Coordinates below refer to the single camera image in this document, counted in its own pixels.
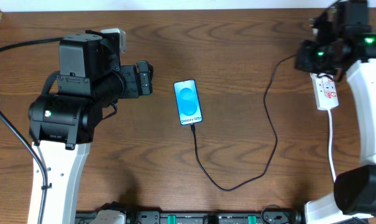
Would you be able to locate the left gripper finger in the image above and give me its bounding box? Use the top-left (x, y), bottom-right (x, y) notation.
top-left (140, 74), bottom-right (153, 95)
top-left (137, 60), bottom-right (154, 78)

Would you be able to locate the blue Samsung Galaxy smartphone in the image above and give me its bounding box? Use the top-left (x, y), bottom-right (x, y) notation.
top-left (173, 79), bottom-right (203, 126)

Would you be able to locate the black USB charging cable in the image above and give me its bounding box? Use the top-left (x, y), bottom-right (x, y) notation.
top-left (190, 54), bottom-right (299, 192)

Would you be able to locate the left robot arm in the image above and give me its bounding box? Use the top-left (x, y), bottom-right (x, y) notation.
top-left (28, 28), bottom-right (154, 223)

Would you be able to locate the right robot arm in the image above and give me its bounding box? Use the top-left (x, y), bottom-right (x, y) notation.
top-left (291, 0), bottom-right (376, 223)

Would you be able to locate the white power strip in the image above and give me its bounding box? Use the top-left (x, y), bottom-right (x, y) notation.
top-left (310, 73), bottom-right (339, 111)

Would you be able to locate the white power strip cord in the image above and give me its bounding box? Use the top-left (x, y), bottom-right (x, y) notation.
top-left (326, 108), bottom-right (337, 183)

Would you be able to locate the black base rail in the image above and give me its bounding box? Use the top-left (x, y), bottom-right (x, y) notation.
top-left (75, 202), bottom-right (305, 224)

